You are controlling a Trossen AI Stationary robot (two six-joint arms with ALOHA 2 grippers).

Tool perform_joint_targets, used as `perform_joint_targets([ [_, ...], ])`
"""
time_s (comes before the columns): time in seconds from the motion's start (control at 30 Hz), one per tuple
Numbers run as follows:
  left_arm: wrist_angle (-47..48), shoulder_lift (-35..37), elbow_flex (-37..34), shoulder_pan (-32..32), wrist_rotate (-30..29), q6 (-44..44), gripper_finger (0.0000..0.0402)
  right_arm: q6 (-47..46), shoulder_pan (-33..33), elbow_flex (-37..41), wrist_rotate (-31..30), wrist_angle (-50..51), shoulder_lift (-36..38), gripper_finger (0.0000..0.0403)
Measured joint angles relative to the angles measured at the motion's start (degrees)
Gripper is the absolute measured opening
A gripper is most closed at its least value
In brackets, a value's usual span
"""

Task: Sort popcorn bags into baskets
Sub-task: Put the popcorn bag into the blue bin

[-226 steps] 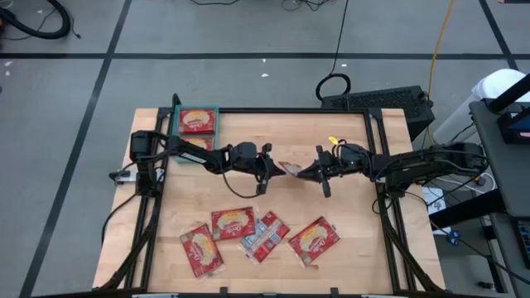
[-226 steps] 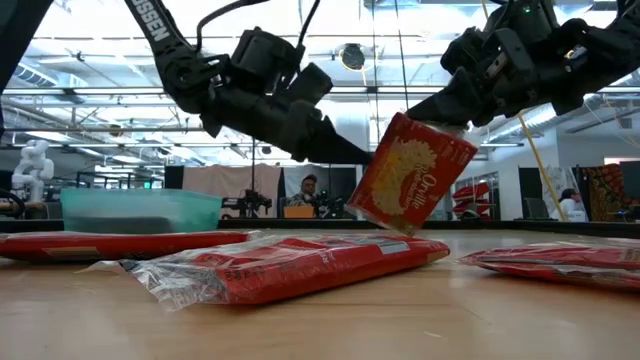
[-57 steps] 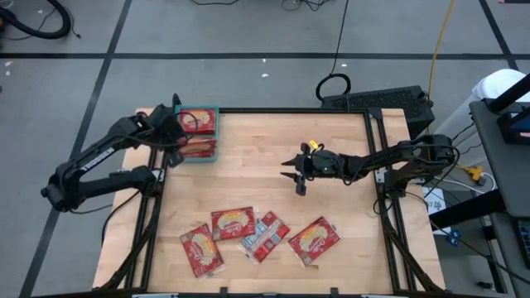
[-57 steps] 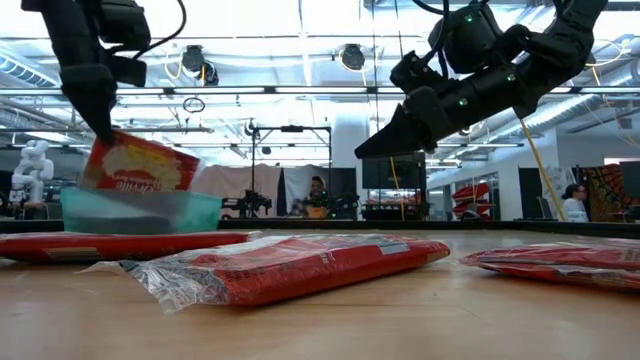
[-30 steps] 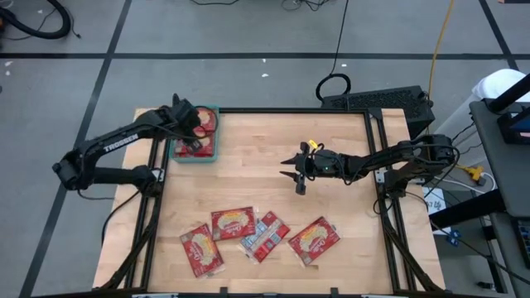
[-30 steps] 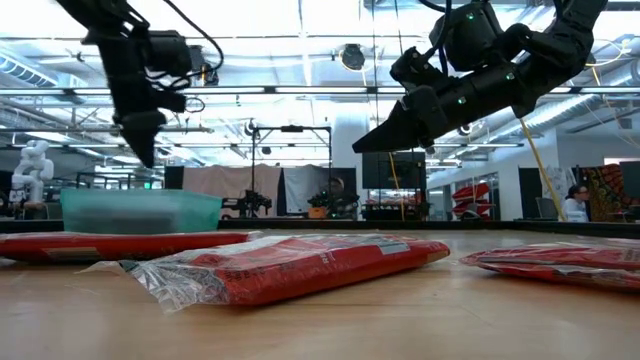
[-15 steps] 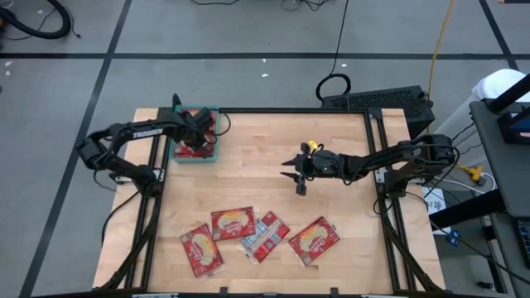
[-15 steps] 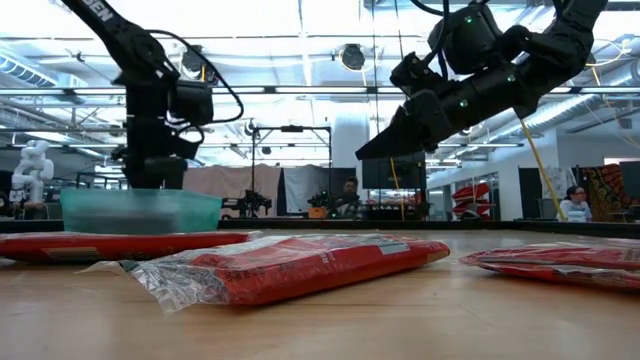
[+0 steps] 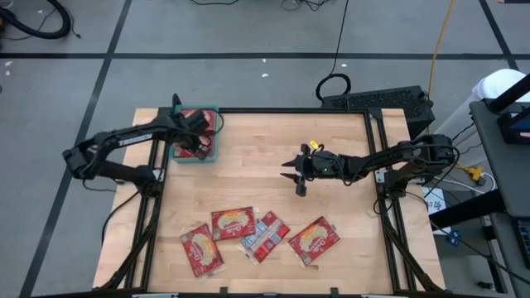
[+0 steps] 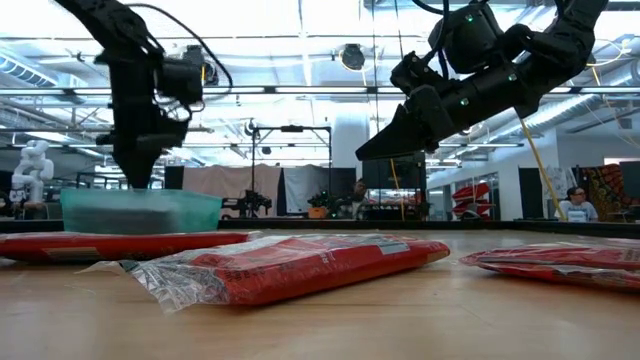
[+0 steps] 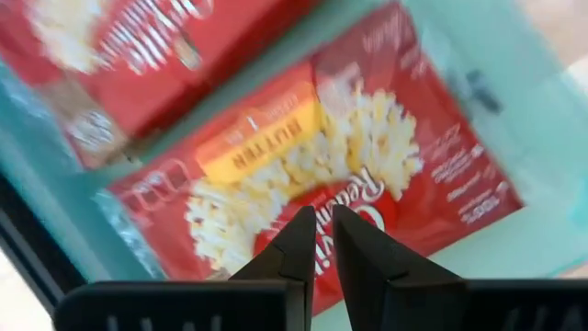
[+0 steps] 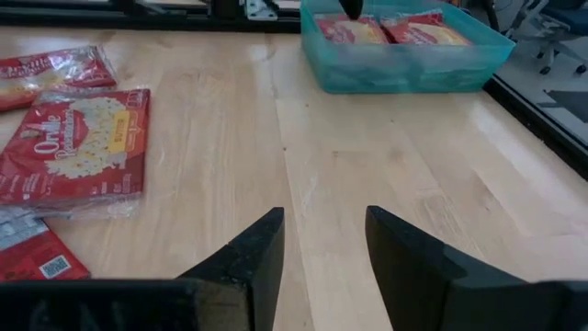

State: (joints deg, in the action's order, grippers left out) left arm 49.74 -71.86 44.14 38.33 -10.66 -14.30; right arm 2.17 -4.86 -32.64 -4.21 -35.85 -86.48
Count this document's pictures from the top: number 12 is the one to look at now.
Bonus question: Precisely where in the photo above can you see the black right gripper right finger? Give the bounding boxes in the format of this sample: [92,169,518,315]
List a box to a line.
[366,205,588,331]

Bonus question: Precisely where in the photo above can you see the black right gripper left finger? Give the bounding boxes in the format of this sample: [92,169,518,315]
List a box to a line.
[0,206,286,331]

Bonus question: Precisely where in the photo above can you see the red Orville popcorn bag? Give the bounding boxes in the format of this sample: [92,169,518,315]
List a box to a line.
[0,87,152,220]
[0,44,119,113]
[380,11,474,46]
[316,13,391,46]
[0,209,92,282]

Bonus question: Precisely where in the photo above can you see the teal plastic basket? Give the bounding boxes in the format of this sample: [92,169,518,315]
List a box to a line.
[300,0,516,96]

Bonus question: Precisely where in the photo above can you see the blue office chair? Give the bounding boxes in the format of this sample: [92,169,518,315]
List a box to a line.
[486,0,588,77]

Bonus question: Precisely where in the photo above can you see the black mat hazard stripes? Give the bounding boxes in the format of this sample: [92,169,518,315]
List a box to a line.
[536,88,588,123]

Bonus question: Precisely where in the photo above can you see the silver metal bracket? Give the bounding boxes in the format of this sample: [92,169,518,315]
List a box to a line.
[244,0,280,22]

